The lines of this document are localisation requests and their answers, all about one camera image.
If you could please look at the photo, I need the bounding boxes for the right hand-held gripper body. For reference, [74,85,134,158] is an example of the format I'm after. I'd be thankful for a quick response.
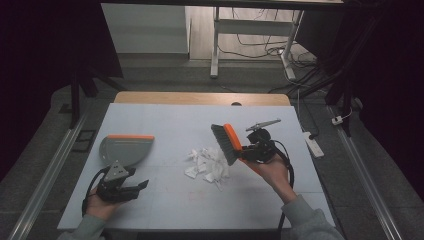
[245,118,282,165]

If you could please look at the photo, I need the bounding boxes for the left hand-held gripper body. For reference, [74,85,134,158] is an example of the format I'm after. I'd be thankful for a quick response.
[96,160,137,203]

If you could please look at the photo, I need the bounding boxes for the orange brush with grey bristles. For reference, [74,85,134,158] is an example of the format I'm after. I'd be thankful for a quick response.
[210,123,262,175]

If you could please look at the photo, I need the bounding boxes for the grey dustpan with orange edge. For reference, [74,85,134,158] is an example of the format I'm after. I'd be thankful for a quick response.
[98,133,156,168]

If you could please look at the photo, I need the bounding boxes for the pile of white paper scraps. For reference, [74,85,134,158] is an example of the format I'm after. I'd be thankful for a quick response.
[184,146,231,192]

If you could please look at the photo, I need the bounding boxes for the person's left hand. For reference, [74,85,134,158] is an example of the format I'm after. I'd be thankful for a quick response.
[85,191,125,221]

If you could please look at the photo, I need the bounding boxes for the person's right hand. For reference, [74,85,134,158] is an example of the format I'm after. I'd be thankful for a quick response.
[252,154,298,205]

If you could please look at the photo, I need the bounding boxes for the white power strip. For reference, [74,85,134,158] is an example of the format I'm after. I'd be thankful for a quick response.
[302,131,325,159]

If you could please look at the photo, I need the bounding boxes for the white work board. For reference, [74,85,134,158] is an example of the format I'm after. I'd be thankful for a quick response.
[57,102,336,232]

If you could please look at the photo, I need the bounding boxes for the wooden table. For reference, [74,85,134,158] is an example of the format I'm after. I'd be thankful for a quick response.
[113,91,292,107]

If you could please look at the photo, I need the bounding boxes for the black metal stand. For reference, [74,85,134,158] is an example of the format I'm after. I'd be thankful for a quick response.
[289,63,356,138]
[59,64,126,130]

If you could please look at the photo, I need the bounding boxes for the dark curtain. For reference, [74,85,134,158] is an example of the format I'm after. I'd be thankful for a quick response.
[0,0,125,183]
[294,0,424,201]

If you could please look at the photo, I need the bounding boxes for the white cabinet panel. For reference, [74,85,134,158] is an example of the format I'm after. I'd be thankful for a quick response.
[100,3,192,55]

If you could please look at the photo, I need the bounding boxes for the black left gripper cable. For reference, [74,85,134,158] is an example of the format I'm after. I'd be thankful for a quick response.
[81,167,109,218]

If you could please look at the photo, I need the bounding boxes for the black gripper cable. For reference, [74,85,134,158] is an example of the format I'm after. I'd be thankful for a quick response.
[272,139,296,232]
[81,167,109,218]

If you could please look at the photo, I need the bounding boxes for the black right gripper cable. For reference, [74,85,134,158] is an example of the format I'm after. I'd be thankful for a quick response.
[272,139,296,232]

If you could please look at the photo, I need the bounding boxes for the aluminium rail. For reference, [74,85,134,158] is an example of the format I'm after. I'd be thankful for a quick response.
[7,111,89,240]
[327,105,405,240]

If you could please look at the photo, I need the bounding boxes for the black floor cables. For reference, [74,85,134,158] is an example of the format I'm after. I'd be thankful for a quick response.
[218,8,321,96]

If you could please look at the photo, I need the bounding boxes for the white metal desk frame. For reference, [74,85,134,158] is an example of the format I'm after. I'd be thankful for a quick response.
[209,6,305,81]

